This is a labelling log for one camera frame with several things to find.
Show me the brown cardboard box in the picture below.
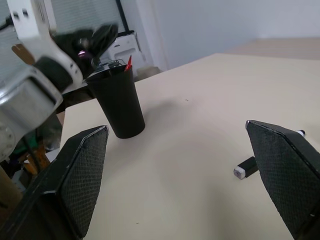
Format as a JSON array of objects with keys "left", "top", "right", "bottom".
[{"left": 0, "top": 164, "right": 24, "bottom": 222}]

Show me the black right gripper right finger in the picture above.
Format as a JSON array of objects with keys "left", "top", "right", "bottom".
[{"left": 245, "top": 120, "right": 320, "bottom": 240}]

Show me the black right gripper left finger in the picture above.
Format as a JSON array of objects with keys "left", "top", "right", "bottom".
[{"left": 0, "top": 125, "right": 111, "bottom": 240}]

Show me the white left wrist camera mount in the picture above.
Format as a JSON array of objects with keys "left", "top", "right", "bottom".
[{"left": 6, "top": 0, "right": 85, "bottom": 88}]

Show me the white printer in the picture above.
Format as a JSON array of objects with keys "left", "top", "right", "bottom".
[{"left": 106, "top": 30, "right": 141, "bottom": 68}]

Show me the black plastic cup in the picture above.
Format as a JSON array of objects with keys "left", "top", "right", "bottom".
[{"left": 85, "top": 64, "right": 146, "bottom": 140}]

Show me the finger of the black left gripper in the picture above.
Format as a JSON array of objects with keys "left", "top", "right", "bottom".
[{"left": 89, "top": 23, "right": 119, "bottom": 60}]

